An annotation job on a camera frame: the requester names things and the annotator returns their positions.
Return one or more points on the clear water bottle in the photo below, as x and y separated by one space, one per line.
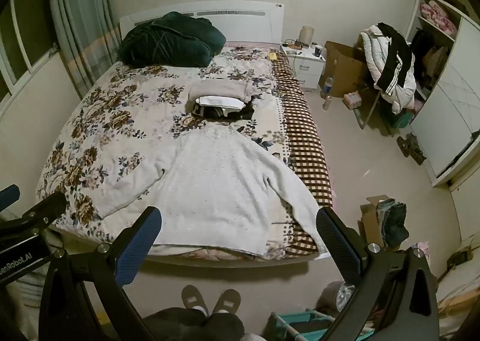
328 86

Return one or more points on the floral quilt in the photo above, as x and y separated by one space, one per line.
123 108

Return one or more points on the dark shoes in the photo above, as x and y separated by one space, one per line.
412 147

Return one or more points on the green bin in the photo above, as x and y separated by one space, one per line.
399 119

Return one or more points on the chair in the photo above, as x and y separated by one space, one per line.
369 108

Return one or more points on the pink floral blanket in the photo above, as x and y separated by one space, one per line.
437 16

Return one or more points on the folded beige garment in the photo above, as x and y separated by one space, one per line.
221 89

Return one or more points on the white wardrobe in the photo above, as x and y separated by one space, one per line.
446 108

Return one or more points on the yellow object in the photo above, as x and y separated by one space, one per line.
273 55

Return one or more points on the person's legs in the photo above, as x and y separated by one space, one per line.
195 326

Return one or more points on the black garment with white stripes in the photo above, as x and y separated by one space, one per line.
397 56

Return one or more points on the grey-green curtain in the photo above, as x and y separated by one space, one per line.
82 22

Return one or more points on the white knit sweater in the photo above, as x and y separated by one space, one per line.
225 191

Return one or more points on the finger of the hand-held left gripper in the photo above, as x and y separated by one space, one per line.
8 195
45 209

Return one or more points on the brown checked bedsheet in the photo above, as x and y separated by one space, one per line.
303 131

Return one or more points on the window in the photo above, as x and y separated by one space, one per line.
22 37

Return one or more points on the white puffer jacket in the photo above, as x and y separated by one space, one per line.
403 93

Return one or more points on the white nightstand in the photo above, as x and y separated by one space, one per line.
307 67

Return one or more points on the small cardboard box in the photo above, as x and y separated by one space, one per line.
369 221

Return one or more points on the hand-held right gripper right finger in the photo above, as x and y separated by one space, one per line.
337 243

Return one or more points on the white bed headboard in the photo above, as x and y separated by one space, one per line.
247 25

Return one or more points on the large cardboard box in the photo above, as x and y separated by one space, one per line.
345 71

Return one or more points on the grey slipper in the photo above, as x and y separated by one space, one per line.
193 298

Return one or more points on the pink tissue pack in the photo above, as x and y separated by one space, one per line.
352 101

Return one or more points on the teal rack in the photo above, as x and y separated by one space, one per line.
300 324

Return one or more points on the dark teal clothes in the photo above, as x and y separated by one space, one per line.
393 223

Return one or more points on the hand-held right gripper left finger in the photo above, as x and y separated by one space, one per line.
138 247

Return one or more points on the dark green blanket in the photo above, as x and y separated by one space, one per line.
168 41

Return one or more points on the person's feet in slippers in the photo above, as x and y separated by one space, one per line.
226 300

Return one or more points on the dark cup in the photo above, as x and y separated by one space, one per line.
318 51

